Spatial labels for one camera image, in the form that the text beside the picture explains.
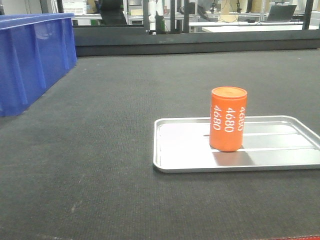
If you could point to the orange capacitor cylinder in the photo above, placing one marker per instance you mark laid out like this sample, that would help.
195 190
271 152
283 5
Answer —
227 118

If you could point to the blue crate on conveyor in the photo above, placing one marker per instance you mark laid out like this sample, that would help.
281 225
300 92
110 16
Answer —
36 50

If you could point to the silver metal tray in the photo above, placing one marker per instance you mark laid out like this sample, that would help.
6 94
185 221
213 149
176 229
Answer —
274 142

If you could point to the white background table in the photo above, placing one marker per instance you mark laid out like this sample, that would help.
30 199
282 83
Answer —
228 27

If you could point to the black office chair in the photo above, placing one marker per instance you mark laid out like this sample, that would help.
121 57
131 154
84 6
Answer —
111 12

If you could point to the grey laptop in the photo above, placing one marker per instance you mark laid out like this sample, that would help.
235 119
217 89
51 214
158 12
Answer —
280 13

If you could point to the black conveyor side rail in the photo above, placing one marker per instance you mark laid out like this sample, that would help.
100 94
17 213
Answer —
125 41

